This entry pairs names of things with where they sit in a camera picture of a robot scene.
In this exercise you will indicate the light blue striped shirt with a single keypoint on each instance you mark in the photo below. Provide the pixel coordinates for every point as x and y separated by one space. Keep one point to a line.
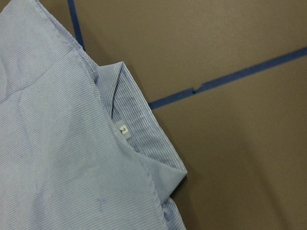
80 148

